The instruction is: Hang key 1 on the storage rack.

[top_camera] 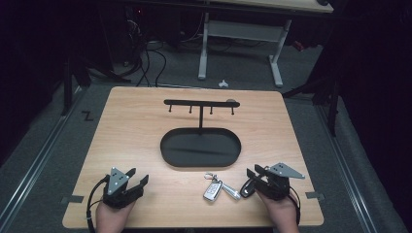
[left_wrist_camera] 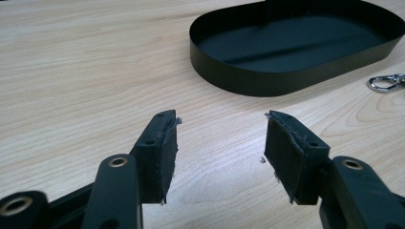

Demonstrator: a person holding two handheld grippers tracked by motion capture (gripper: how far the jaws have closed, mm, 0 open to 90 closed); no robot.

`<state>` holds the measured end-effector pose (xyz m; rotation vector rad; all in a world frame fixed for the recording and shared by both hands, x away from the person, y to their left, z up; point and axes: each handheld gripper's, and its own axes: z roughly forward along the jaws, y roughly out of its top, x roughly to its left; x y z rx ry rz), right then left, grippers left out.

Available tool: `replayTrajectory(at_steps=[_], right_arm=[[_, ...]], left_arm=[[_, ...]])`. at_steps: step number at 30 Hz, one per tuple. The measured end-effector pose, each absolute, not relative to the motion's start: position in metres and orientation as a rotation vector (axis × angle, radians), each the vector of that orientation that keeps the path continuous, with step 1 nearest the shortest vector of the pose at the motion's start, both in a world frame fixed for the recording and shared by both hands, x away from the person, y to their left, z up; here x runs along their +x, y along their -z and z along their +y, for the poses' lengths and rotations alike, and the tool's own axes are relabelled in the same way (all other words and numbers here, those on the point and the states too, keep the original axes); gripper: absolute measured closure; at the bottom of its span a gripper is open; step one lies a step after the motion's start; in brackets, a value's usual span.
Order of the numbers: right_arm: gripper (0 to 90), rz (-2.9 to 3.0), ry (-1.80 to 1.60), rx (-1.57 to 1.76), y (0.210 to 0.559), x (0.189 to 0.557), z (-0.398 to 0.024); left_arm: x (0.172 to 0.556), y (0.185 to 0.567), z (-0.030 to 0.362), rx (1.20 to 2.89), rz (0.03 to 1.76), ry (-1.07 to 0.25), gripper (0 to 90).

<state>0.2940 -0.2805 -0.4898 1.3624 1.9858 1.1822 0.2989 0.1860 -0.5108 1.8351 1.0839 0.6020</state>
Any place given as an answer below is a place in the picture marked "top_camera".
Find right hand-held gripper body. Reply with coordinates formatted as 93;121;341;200
257;161;306;202

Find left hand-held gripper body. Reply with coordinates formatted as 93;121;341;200
102;166;146;210

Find black car key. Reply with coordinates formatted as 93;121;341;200
239;178;258;199

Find silver car key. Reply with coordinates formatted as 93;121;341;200
202;172;243;204

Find black key rack with tray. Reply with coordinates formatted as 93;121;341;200
159;98;243;169

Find person's left hand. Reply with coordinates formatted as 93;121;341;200
95;199;136;233

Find person's right hand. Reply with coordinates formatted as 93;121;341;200
256;189;300;233

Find black metal stand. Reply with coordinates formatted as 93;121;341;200
60;54;132;117
281;61;343;138

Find white-framed desk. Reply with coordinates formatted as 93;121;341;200
196;0;334;88

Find right hand-held gripper cable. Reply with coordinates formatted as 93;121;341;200
288;184;302;226

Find hand-held gripper cable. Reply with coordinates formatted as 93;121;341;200
86;174;111;233
288;184;302;226

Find left hand-held gripper cable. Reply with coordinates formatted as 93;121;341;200
86;174;111;233

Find metal floor rail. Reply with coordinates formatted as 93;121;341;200
314;103;379;233
0;86;85;227

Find black floor cables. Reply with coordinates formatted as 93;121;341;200
122;38;168;88

